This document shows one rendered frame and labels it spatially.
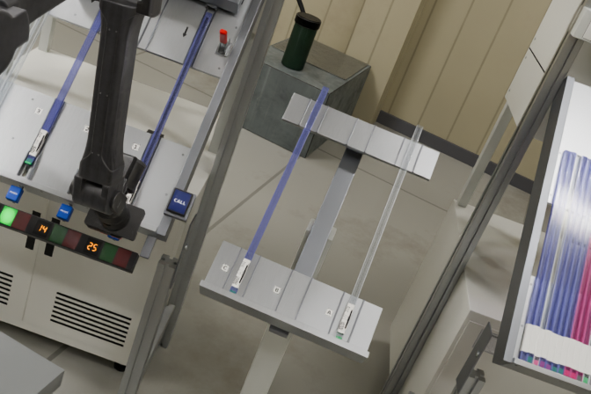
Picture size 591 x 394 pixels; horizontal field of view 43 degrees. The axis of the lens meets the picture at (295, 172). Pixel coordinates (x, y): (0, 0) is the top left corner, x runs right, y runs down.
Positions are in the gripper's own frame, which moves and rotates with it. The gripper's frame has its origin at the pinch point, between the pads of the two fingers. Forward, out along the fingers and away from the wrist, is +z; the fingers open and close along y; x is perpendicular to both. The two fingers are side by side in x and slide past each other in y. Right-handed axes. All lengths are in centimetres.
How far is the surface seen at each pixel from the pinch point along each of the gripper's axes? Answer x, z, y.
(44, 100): -20.4, 1.4, 25.5
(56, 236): 5.8, 2.1, 11.5
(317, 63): -156, 217, -27
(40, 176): -4.6, 1.3, 19.5
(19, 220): 5.3, 2.1, 19.7
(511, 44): -213, 222, -129
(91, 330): 19, 62, 7
